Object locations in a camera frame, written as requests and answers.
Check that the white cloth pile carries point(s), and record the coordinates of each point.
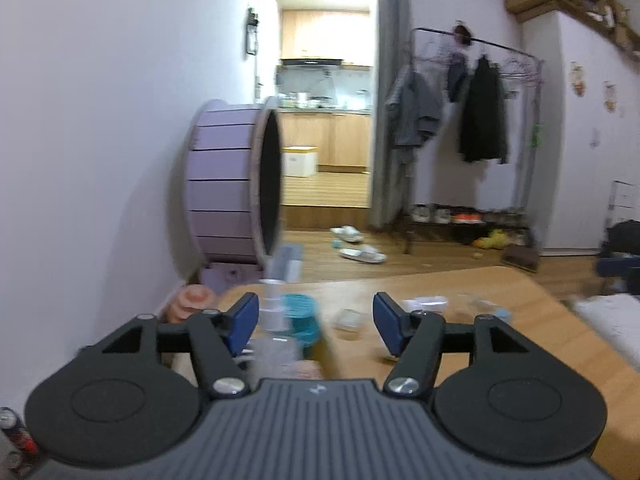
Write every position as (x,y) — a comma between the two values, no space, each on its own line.
(610,320)

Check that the white storage box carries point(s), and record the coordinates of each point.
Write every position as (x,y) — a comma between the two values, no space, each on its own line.
(300,161)

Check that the yellow plush toy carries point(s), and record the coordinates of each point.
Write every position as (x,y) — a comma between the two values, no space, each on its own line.
(492,240)

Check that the grey curtain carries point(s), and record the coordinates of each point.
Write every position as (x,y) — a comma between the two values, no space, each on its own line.
(390,85)

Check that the black clothes rack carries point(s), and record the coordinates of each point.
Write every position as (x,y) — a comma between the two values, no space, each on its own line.
(535,160)

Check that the red black drink can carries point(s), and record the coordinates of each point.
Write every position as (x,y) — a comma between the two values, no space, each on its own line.
(11,417)
(22,447)

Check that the purple cat exercise wheel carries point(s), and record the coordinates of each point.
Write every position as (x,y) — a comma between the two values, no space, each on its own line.
(220,185)

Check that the row of shoes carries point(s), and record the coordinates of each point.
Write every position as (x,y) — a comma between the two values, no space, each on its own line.
(465,216)

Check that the brown floor box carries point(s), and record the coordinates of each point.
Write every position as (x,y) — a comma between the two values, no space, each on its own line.
(521,259)

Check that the white wardrobe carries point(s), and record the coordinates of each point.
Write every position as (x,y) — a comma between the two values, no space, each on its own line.
(575,170)

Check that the wooden kitchen wall cabinets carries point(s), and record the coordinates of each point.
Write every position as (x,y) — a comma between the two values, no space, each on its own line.
(325,35)

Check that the teal plastic bottle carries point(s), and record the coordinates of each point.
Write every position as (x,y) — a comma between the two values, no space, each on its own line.
(302,317)

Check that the cartoon mouse wall sticker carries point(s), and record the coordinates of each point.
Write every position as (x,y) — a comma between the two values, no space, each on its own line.
(610,96)
(577,79)

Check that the green hanging item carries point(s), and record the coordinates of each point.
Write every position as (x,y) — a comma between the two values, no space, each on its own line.
(536,136)

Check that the white spray bottle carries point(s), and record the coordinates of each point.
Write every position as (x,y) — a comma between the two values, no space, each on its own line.
(272,310)

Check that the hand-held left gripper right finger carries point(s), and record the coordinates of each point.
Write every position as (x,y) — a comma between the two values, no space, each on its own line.
(390,325)

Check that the grey hanging garment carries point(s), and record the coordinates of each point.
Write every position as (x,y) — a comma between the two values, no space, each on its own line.
(415,115)

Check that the small white pill bottle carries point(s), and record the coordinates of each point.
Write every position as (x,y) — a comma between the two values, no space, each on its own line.
(425,304)

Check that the small translucent plastic box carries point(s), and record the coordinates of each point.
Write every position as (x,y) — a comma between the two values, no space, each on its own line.
(347,321)

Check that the range hood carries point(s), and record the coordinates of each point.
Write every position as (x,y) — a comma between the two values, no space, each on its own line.
(310,62)

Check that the small dark hanging garment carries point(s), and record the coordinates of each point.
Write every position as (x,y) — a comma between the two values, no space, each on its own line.
(457,80)

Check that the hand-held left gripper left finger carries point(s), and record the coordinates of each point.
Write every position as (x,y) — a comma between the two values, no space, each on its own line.
(245,322)

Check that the wooden kitchen base cabinets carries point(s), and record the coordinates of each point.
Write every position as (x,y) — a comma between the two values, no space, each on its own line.
(325,140)

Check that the black hanging jacket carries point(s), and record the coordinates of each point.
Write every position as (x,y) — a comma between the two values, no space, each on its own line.
(482,115)

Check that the black bag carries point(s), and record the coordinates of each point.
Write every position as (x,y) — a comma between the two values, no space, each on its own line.
(622,240)

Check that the black wall intercom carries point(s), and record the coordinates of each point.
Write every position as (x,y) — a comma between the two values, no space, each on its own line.
(251,30)

